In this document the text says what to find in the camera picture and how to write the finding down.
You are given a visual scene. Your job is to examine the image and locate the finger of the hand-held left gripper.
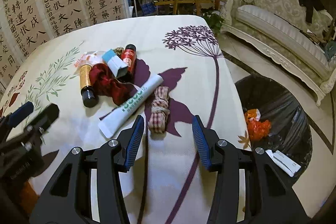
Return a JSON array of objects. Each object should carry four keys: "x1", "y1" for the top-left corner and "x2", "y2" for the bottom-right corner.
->
[
  {"x1": 0, "y1": 102, "x2": 34, "y2": 135},
  {"x1": 0, "y1": 104, "x2": 59, "y2": 148}
]

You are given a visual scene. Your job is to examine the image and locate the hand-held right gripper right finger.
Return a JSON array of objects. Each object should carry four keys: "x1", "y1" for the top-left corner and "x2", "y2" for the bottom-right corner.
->
[{"x1": 192, "y1": 115, "x2": 309, "y2": 224}]

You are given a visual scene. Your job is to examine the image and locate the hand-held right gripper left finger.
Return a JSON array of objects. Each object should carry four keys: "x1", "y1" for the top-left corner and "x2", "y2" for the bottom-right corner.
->
[{"x1": 29, "y1": 115, "x2": 147, "y2": 224}]

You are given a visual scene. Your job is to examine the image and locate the white toothpaste tube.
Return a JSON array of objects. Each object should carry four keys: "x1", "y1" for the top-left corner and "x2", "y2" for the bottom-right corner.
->
[{"x1": 98, "y1": 74, "x2": 164, "y2": 139}]

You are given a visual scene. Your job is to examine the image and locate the checkered cloth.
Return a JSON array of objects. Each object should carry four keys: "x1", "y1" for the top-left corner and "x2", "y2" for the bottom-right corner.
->
[{"x1": 148, "y1": 86, "x2": 171, "y2": 134}]

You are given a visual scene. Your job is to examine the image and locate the gold label dark bottle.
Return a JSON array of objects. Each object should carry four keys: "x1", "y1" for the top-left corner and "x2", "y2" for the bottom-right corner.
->
[{"x1": 79, "y1": 64, "x2": 98, "y2": 108}]

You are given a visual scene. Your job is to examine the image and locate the orange plastic bag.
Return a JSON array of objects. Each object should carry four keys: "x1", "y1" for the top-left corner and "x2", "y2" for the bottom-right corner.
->
[{"x1": 244, "y1": 109, "x2": 271, "y2": 141}]

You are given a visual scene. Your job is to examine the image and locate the dark red cloth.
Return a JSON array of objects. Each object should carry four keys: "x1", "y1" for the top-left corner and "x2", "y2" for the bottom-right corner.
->
[{"x1": 90, "y1": 64, "x2": 133, "y2": 106}]

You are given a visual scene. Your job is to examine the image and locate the clear plastic wrapper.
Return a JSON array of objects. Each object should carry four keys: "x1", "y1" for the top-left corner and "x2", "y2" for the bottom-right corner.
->
[{"x1": 74, "y1": 51, "x2": 105, "y2": 68}]

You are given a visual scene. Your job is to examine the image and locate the teal and white carton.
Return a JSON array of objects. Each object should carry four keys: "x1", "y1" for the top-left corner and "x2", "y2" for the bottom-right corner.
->
[{"x1": 102, "y1": 49, "x2": 127, "y2": 79}]

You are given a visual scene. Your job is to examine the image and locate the white tissue packet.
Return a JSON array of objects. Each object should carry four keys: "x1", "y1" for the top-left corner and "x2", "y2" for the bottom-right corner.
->
[{"x1": 265, "y1": 150, "x2": 301, "y2": 177}]

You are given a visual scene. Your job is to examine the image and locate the red label bottle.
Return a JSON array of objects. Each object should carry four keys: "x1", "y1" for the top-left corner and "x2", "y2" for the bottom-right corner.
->
[{"x1": 121, "y1": 44, "x2": 137, "y2": 80}]

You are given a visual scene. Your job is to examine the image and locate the black-lined trash bin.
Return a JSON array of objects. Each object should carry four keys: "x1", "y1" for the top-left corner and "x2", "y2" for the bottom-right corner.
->
[{"x1": 234, "y1": 75, "x2": 313, "y2": 184}]

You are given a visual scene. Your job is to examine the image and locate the floral tablecloth table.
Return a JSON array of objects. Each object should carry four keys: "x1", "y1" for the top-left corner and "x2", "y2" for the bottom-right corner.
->
[{"x1": 0, "y1": 15, "x2": 252, "y2": 224}]

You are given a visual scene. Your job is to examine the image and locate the small leafy green plant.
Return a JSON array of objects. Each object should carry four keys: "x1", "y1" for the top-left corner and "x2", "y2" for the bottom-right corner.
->
[{"x1": 203, "y1": 11, "x2": 225, "y2": 35}]

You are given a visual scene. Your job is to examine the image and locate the blue plastic crate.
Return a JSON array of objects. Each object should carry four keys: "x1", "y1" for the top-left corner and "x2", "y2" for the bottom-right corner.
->
[{"x1": 140, "y1": 2, "x2": 155, "y2": 13}]

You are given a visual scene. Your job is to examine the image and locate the ornate white sofa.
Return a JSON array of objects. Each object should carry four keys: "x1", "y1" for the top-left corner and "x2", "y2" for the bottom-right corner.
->
[{"x1": 214, "y1": 0, "x2": 336, "y2": 106}]

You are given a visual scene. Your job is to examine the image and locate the scattered papers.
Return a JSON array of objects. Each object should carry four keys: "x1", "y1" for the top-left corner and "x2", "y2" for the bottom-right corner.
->
[{"x1": 302, "y1": 30, "x2": 328, "y2": 48}]

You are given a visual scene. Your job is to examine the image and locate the teal blanket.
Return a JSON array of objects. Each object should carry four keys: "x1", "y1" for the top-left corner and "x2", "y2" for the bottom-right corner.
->
[{"x1": 324, "y1": 42, "x2": 336, "y2": 62}]

